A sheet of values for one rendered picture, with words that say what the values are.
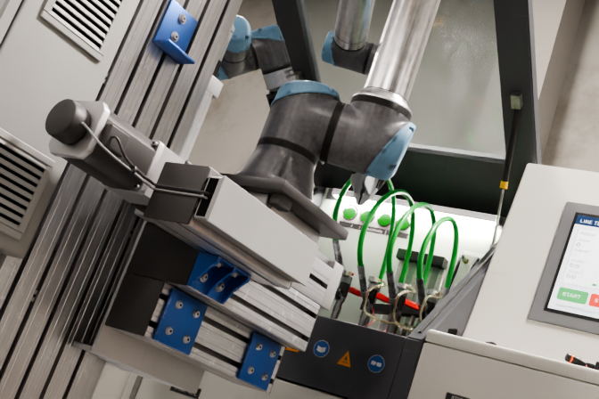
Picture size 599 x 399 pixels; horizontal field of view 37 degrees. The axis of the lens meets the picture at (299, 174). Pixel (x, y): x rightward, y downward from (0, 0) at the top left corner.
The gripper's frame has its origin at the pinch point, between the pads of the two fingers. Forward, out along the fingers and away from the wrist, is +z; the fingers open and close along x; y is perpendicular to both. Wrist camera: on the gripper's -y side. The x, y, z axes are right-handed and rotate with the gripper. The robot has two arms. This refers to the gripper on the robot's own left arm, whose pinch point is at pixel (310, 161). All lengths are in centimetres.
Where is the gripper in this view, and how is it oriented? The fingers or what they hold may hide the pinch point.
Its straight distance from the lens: 223.8
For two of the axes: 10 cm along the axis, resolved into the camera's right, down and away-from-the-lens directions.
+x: 8.0, -1.5, -5.8
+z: 2.9, 9.4, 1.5
